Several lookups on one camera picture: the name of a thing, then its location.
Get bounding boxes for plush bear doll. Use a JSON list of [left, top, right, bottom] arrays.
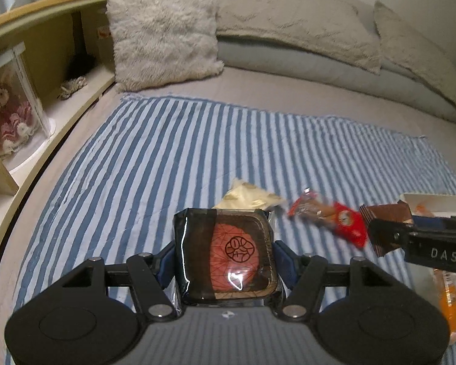
[[0, 84, 37, 155]]

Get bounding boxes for grey folded duvet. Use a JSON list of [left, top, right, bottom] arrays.
[[216, 36, 456, 127]]

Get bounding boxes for cream gold snack packet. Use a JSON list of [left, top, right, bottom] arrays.
[[212, 179, 284, 212]]

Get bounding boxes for orange snack packet with barcode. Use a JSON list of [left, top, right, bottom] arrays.
[[433, 269, 456, 343]]

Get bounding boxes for white cardboard box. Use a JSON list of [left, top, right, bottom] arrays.
[[398, 193, 456, 345]]

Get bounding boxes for beige textured pillow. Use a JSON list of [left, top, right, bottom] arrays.
[[373, 1, 456, 115], [214, 0, 383, 75]]

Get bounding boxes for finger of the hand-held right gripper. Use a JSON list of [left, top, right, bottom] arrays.
[[368, 218, 416, 252], [410, 215, 456, 231]]

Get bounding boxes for blue white striped cloth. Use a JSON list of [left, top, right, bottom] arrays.
[[5, 93, 456, 365]]

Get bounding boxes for brown snack packet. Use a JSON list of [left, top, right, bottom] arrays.
[[359, 200, 413, 258]]

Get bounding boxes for wooden shelf unit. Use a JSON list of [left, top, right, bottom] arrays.
[[0, 0, 117, 246]]

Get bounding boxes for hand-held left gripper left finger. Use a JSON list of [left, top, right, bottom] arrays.
[[59, 242, 178, 321]]

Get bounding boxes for clear display case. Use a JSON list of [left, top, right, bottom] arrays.
[[0, 43, 57, 172]]

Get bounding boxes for black packet with red disc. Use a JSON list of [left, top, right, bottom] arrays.
[[172, 207, 286, 309]]

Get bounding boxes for white fluffy pillow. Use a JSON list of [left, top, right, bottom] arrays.
[[105, 0, 225, 92]]

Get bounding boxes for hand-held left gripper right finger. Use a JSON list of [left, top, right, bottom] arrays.
[[273, 241, 396, 319]]

